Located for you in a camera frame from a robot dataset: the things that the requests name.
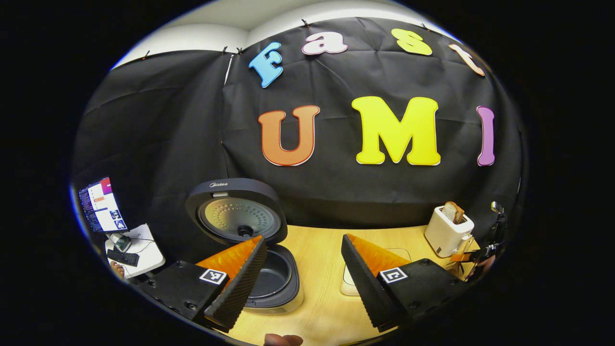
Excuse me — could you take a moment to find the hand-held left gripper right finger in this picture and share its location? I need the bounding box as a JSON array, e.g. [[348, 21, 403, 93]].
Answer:
[[341, 234, 469, 333]]

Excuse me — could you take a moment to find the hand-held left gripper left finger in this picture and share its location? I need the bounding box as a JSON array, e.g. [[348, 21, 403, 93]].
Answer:
[[137, 235, 269, 333]]

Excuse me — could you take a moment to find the clear box of white rice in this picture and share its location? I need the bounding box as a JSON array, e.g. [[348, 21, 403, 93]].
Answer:
[[340, 247, 412, 297]]

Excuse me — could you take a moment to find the dark grey rice cooker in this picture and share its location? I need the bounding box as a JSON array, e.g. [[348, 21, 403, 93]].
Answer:
[[185, 178, 305, 315]]

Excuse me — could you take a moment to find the white toaster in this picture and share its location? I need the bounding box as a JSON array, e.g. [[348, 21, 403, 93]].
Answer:
[[424, 206, 475, 258]]

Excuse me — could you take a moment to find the white side table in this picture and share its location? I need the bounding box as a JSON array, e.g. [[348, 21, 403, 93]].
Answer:
[[105, 223, 166, 279]]

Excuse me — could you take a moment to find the black keyboard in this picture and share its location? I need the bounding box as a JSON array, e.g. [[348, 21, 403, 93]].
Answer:
[[107, 249, 140, 268]]

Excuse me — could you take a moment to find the computer monitor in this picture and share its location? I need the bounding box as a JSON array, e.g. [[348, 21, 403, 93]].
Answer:
[[78, 176, 128, 234]]

